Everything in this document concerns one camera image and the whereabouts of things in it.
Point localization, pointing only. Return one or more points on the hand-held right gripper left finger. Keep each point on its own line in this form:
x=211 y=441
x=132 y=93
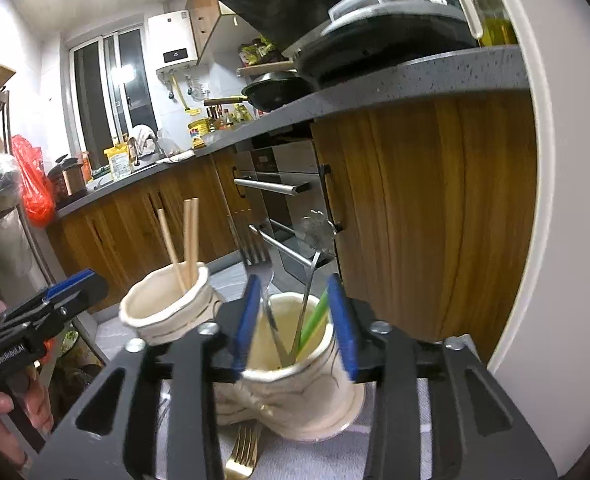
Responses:
x=247 y=325

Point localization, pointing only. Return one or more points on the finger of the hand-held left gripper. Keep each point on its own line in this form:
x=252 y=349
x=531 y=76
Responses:
x=87 y=292
x=70 y=282

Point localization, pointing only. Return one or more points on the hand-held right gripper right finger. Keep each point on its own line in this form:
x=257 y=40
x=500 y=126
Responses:
x=342 y=325

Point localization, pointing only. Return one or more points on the silver fork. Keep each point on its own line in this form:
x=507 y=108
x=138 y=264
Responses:
x=275 y=330

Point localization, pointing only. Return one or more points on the green slotted plastic utensil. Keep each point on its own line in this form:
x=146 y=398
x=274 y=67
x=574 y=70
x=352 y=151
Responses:
x=312 y=322

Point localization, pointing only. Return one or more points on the cream ceramic double utensil holder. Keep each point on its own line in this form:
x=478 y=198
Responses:
x=300 y=400

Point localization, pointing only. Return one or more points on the silver flower spoon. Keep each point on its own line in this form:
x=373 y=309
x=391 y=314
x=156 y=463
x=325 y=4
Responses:
x=317 y=232

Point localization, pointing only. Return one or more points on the metal shelf rack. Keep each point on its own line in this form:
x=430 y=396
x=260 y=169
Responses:
x=12 y=240

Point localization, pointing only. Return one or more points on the red plastic bag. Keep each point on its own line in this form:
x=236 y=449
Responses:
x=37 y=195

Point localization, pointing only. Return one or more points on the brown electric cooker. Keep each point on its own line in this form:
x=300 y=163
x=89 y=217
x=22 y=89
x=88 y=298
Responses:
x=72 y=180

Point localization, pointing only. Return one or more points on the yellow food packet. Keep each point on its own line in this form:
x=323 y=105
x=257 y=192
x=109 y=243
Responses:
x=119 y=162

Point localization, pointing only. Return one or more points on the gold fork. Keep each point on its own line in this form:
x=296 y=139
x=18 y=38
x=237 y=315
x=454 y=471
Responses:
x=242 y=455

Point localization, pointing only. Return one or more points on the grey checked tablecloth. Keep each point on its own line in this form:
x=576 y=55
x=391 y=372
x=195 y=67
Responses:
x=315 y=460

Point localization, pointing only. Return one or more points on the wooden base cabinets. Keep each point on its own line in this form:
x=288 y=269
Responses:
x=425 y=210

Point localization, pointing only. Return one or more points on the stainless built-in oven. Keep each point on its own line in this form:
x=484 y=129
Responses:
x=285 y=165

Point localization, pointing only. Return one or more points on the white cloth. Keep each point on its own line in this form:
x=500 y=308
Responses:
x=142 y=135

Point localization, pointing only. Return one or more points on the yellow cooking oil bottle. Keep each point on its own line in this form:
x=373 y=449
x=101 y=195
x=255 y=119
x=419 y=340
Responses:
x=200 y=132

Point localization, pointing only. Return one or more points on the glass sliding window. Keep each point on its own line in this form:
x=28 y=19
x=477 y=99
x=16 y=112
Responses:
x=125 y=90

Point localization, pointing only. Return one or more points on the group of sauce bottles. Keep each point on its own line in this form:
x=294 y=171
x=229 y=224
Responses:
x=227 y=119

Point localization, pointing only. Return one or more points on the grey speckled countertop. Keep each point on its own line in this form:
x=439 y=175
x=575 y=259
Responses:
x=375 y=90

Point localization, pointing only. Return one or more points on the white water heater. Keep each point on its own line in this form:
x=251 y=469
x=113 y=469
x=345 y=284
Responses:
x=172 y=37

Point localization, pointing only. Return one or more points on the group of condiment jars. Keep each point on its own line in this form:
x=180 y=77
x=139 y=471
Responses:
x=257 y=52

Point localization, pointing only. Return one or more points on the large black lidded pan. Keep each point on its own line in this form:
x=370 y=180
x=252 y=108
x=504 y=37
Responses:
x=385 y=40

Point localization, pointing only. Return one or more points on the wooden wall cabinet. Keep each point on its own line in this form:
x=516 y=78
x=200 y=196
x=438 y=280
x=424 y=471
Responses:
x=205 y=20

